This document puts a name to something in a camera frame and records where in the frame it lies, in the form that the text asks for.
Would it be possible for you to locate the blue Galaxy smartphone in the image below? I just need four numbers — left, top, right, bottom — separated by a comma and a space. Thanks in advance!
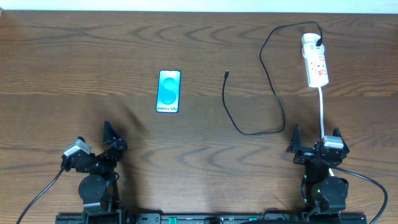
156, 70, 182, 113

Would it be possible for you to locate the black right camera cable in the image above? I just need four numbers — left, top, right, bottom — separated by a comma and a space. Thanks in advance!
320, 152, 389, 224

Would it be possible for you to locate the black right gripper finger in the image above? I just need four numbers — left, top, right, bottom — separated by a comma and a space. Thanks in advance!
332, 128, 345, 145
286, 124, 302, 153

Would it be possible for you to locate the black left camera cable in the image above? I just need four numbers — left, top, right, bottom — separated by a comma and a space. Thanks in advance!
15, 166, 68, 224

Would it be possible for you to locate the black camera cable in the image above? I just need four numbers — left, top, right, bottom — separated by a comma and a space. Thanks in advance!
320, 152, 389, 224
15, 166, 68, 224

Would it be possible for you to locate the black USB charging cable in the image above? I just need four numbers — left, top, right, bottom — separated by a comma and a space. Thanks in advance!
221, 21, 323, 137

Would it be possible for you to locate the white power strip cord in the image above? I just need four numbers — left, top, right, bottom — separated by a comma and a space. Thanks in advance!
317, 86, 335, 177

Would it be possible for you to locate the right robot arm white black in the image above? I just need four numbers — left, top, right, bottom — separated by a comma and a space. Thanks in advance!
286, 126, 349, 217

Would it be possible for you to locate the white power strip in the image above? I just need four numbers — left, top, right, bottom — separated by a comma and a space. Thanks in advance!
301, 33, 330, 88

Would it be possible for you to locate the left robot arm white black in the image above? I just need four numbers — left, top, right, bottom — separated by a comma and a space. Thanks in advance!
61, 121, 127, 213

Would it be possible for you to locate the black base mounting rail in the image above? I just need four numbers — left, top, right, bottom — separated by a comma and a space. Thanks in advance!
55, 213, 367, 224

